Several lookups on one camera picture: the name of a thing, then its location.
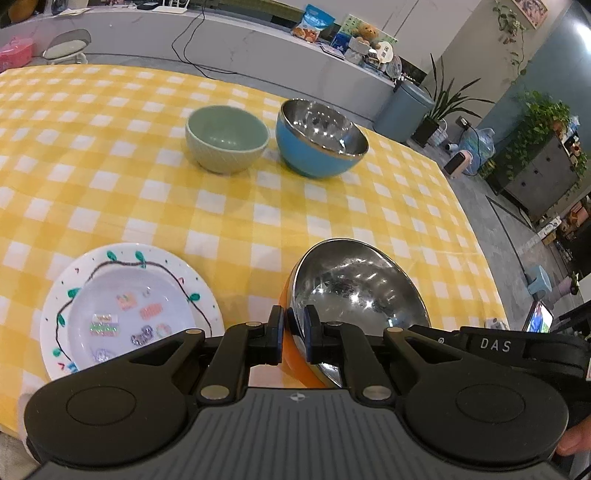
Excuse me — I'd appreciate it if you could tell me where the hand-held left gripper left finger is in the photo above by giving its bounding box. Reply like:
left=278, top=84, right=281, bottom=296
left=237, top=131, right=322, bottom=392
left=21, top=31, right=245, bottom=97
left=129, top=305, right=284, bottom=401

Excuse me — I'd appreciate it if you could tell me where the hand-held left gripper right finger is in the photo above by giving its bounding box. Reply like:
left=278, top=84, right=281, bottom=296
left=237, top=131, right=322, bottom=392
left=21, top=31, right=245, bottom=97
left=302, top=305, right=459, bottom=401

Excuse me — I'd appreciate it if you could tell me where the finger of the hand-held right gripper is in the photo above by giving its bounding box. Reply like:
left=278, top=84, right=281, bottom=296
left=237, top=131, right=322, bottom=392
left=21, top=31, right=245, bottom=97
left=409, top=324, right=468, bottom=347

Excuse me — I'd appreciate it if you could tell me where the orange steel bowl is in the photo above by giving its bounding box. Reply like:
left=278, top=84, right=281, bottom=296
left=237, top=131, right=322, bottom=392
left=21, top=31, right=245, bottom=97
left=276, top=238, right=432, bottom=389

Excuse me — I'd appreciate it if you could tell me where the small white sticker plate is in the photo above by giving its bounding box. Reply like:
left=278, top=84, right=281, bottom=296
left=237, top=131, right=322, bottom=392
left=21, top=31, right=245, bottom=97
left=67, top=265, right=200, bottom=372

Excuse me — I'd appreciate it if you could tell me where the blue steel bowl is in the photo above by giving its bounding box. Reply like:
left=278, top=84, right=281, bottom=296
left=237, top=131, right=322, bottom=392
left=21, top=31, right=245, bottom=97
left=275, top=98, right=369, bottom=180

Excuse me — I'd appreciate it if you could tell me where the green ceramic bowl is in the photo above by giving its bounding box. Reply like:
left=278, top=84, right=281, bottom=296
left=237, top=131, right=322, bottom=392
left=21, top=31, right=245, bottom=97
left=185, top=105, right=270, bottom=175

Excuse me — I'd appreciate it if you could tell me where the white plate with vine drawing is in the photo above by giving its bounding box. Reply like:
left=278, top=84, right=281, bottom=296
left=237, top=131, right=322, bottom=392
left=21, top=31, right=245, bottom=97
left=40, top=243, right=225, bottom=382

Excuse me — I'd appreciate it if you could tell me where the person's right hand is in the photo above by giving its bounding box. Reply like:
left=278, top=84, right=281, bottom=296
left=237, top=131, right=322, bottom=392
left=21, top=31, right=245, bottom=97
left=555, top=413, right=591, bottom=459

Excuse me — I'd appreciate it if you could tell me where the tablet screen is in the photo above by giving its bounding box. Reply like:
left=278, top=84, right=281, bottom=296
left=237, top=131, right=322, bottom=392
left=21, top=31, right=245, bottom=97
left=523, top=300, right=555, bottom=334

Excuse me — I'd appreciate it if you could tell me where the small blue stool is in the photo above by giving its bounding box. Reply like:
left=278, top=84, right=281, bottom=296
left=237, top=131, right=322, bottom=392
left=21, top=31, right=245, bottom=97
left=525, top=265, right=553, bottom=297

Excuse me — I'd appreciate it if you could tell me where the grey drawer cabinet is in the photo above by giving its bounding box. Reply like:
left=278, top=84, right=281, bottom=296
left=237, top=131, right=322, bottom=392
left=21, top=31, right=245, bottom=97
left=488, top=134, right=588, bottom=223

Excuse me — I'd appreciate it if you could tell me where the pink space heater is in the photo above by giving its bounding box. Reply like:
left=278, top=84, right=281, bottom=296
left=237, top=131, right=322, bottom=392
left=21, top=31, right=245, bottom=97
left=444, top=151, right=472, bottom=179

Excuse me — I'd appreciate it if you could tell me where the blue water jug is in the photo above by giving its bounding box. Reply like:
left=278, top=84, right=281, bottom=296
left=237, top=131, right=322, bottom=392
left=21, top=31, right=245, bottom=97
left=461, top=127, right=498, bottom=176

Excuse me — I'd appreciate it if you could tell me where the yellow checked tablecloth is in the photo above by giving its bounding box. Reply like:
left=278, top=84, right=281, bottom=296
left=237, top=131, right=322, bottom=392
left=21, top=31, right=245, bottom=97
left=0, top=64, right=509, bottom=418

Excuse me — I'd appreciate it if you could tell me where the grey-blue trash bin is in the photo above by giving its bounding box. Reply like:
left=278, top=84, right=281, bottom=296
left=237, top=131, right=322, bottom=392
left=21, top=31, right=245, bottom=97
left=373, top=80, right=435, bottom=142

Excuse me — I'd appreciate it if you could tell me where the bushy ivy plant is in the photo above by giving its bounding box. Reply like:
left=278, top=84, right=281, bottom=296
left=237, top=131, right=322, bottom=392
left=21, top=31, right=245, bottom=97
left=479, top=90, right=588, bottom=186

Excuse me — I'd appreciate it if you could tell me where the long-leaf potted plant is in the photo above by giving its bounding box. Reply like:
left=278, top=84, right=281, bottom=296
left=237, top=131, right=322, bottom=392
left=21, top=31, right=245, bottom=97
left=410, top=52, right=492, bottom=149

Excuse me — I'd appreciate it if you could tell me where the white marble TV console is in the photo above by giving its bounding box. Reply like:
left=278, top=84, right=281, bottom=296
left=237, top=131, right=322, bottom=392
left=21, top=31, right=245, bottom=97
left=0, top=7, right=400, bottom=121

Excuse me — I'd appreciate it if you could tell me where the brown teddy bear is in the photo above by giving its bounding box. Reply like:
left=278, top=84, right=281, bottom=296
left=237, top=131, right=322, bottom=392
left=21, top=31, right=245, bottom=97
left=355, top=24, right=380, bottom=48

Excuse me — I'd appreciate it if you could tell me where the blue snack bag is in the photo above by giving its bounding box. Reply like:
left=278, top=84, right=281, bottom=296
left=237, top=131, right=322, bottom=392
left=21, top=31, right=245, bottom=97
left=291, top=4, right=336, bottom=43

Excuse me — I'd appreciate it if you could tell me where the hanging vine plant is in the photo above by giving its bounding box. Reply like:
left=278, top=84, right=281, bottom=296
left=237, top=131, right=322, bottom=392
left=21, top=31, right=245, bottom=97
left=491, top=0, right=533, bottom=78

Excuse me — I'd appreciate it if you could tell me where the green picture board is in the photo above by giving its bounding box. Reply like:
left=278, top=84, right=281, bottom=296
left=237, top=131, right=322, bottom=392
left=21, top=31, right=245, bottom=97
left=341, top=14, right=399, bottom=62

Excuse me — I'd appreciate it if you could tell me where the white router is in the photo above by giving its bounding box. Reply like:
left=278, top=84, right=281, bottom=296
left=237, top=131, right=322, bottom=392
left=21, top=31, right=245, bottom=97
left=137, top=0, right=191, bottom=13

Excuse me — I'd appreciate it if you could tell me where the grey round chair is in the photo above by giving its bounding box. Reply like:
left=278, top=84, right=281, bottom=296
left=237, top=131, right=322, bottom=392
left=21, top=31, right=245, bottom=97
left=42, top=28, right=92, bottom=64

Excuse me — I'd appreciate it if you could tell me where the pink plastic box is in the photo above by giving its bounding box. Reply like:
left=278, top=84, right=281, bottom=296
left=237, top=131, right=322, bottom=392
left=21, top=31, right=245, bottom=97
left=0, top=38, right=36, bottom=71

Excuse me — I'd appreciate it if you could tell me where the black cable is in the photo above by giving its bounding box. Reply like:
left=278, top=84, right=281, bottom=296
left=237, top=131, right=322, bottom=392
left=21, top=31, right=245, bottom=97
left=172, top=8, right=237, bottom=75

